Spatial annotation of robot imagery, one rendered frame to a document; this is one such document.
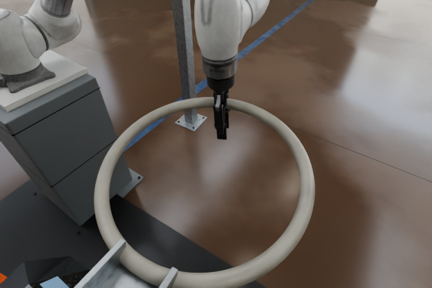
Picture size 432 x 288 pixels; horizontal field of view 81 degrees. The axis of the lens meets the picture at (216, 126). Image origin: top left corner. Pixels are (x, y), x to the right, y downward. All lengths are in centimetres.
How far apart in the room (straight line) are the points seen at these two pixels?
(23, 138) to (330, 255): 156
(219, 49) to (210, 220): 119
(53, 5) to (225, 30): 83
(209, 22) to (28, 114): 87
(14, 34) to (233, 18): 91
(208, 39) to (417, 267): 159
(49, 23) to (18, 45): 15
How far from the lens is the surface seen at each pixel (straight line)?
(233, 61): 63
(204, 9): 57
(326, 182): 189
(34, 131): 127
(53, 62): 147
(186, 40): 174
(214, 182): 174
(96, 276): 51
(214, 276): 49
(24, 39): 128
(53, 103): 126
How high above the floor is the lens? 142
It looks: 42 degrees down
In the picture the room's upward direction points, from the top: straight up
